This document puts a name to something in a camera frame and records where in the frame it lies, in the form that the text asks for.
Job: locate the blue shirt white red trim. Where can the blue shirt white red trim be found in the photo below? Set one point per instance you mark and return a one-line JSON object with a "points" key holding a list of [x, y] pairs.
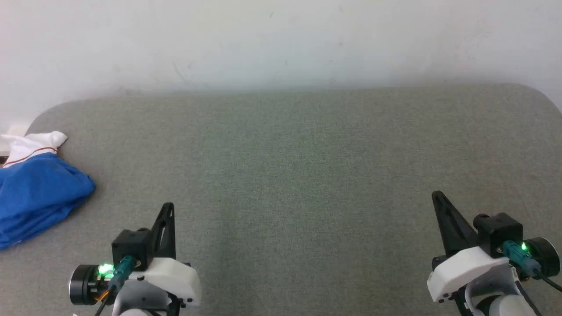
{"points": [[39, 193]]}

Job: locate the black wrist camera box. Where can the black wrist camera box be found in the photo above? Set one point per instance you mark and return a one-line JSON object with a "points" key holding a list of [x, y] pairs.
{"points": [[129, 245], [498, 232]]}

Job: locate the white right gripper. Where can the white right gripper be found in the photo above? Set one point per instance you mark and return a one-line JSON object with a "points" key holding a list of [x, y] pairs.
{"points": [[465, 272]]}

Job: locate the grey-white left robot arm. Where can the grey-white left robot arm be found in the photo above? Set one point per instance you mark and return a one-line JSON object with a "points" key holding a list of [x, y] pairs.
{"points": [[134, 313]]}

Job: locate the grey-white right robot arm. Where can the grey-white right robot arm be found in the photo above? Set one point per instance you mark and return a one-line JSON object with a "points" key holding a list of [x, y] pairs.
{"points": [[505, 307]]}

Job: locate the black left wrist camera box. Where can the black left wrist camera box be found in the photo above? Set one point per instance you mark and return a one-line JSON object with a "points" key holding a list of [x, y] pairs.
{"points": [[129, 245]]}

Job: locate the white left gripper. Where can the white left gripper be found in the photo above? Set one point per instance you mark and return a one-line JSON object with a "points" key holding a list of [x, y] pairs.
{"points": [[171, 281]]}

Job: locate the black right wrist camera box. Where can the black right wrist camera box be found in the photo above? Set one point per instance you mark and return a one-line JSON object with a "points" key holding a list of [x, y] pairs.
{"points": [[498, 232]]}

